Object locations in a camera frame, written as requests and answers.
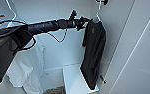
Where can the white inner drawer unit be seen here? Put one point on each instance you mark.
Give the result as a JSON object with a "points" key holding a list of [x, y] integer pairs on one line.
{"points": [[72, 80]]}

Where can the dark door hinge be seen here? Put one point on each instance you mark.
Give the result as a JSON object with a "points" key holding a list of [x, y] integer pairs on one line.
{"points": [[103, 79]]}

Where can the black garment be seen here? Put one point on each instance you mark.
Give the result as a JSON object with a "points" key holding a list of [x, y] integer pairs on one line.
{"points": [[92, 53]]}

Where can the white hanging shirt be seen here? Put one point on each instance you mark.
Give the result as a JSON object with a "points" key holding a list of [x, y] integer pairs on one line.
{"points": [[24, 73]]}

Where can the white clothes hanger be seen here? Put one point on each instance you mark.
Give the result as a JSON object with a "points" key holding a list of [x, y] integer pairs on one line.
{"points": [[98, 15], [13, 13]]}

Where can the white wardrobe door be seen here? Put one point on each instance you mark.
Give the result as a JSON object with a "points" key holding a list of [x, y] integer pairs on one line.
{"points": [[137, 50]]}

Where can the white wardrobe carcass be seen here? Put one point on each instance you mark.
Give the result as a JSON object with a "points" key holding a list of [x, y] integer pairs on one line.
{"points": [[54, 8]]}

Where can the dark clothes rail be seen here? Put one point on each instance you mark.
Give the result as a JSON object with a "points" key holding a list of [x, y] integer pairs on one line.
{"points": [[104, 2]]}

